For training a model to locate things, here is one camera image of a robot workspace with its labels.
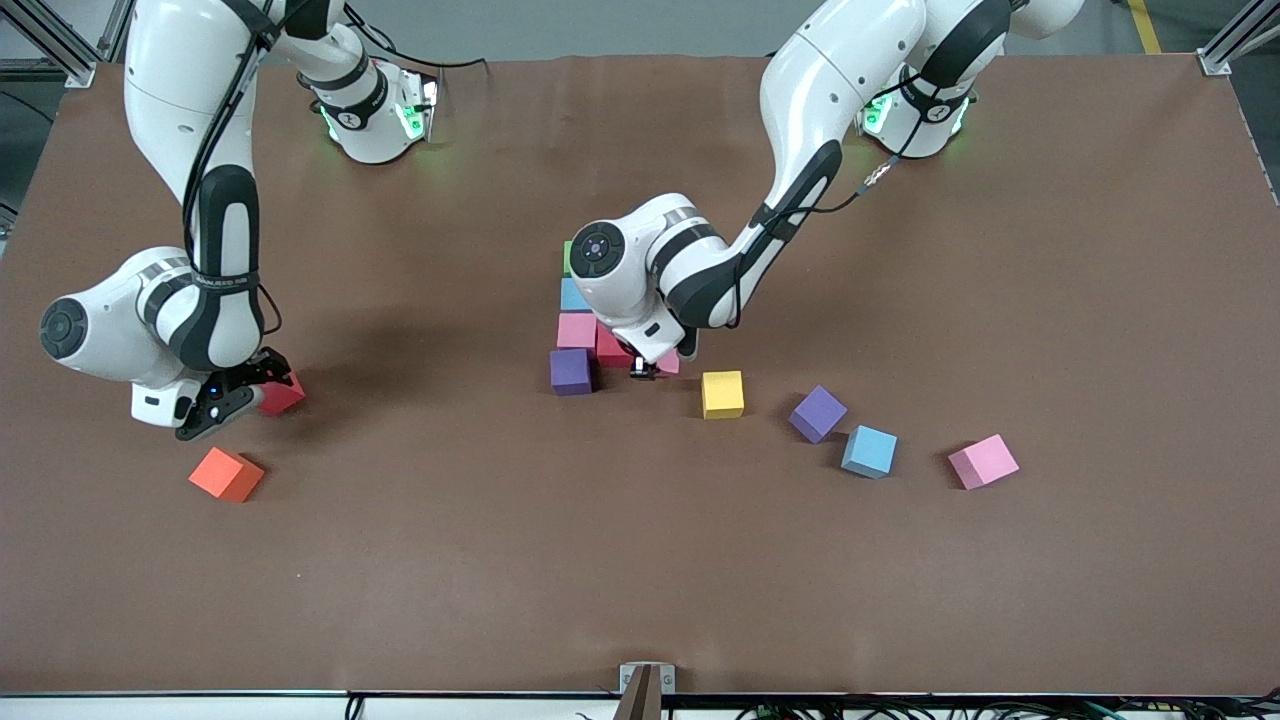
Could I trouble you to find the purple foam cube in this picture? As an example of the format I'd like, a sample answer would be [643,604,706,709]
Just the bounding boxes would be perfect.
[788,385,849,445]
[549,347,594,397]

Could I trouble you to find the yellow foam cube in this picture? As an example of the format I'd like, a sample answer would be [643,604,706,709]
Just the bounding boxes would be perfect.
[701,370,746,421]

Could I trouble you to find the orange foam cube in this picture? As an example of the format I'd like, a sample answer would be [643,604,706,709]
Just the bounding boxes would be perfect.
[188,446,266,504]

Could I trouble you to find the brown table cover sheet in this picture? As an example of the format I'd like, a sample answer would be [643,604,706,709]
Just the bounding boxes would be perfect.
[0,52,1280,698]

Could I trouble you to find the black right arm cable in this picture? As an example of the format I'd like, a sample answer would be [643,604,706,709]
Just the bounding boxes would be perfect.
[180,0,286,339]

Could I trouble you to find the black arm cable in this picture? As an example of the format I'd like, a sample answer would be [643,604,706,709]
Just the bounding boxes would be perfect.
[180,0,286,339]
[735,60,976,241]

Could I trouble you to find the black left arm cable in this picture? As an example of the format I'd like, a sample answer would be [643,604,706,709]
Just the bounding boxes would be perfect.
[735,60,976,241]

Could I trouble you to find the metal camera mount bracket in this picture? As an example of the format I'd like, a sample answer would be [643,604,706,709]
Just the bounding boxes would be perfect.
[615,662,676,720]

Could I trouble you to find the black base cable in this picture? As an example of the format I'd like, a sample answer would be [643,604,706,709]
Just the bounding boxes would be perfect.
[345,5,491,73]

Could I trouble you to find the aluminium frame post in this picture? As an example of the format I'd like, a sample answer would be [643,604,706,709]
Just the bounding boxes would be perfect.
[1197,0,1280,77]
[0,0,136,89]

